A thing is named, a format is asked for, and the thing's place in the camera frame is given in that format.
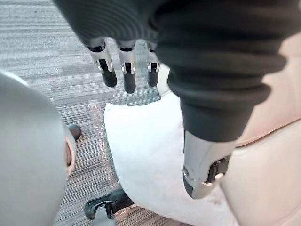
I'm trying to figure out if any clear plastic film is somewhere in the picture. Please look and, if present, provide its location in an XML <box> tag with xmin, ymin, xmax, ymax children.
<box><xmin>87</xmin><ymin>100</ymin><xmax>124</xmax><ymax>190</ymax></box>

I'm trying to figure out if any dark robot foot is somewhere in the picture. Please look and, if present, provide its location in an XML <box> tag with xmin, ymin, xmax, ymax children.
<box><xmin>84</xmin><ymin>188</ymin><xmax>135</xmax><ymax>220</ymax></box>
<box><xmin>66</xmin><ymin>124</ymin><xmax>82</xmax><ymax>141</ymax></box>

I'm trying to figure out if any beige leather sofa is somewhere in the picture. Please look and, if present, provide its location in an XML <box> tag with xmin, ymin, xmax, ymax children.
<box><xmin>157</xmin><ymin>32</ymin><xmax>301</xmax><ymax>226</ymax></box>

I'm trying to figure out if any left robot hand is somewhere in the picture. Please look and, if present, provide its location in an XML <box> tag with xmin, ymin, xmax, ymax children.
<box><xmin>51</xmin><ymin>0</ymin><xmax>301</xmax><ymax>200</ymax></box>

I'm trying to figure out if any white cushion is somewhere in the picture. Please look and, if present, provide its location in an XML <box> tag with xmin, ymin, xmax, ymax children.
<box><xmin>103</xmin><ymin>93</ymin><xmax>238</xmax><ymax>226</ymax></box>

